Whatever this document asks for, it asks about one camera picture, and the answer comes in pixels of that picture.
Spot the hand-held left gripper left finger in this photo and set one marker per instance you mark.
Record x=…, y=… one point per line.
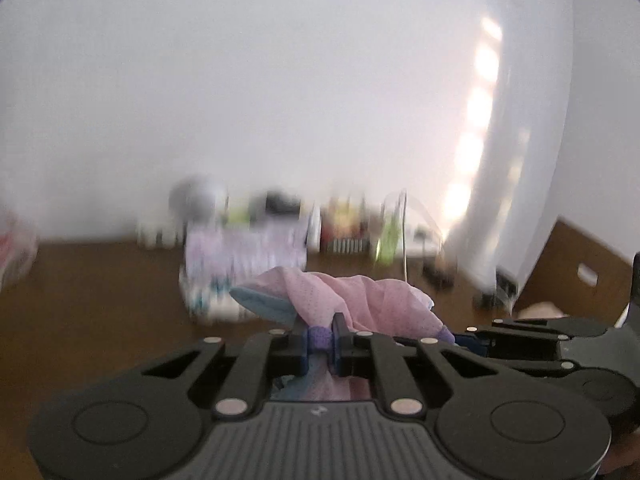
x=300, y=360

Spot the white round device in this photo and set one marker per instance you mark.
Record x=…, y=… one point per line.
x=197, y=200

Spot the clear plastic bag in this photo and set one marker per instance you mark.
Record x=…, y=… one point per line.
x=15, y=255

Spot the green spray bottle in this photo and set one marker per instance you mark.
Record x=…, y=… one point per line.
x=387, y=240

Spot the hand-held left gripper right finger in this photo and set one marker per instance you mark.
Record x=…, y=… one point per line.
x=337, y=355

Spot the folded green flower print cloth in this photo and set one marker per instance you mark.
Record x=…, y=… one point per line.
x=210, y=295

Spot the folded pink floral cloth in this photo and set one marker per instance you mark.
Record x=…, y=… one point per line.
x=245, y=252

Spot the small white bottle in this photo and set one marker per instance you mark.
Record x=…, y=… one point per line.
x=315, y=230

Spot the brown wooden board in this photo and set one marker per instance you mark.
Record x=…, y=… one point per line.
x=560, y=270

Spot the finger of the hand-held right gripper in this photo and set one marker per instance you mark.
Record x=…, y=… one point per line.
x=550, y=329
x=525, y=360

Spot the pink and blue mesh garment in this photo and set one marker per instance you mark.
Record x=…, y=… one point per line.
x=370, y=305

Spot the pale pink cloth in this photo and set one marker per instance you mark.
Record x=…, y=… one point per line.
x=542, y=310

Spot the dark printed box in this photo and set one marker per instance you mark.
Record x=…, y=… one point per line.
x=347, y=246

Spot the black and white small box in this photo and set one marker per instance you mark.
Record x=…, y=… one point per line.
x=282, y=205

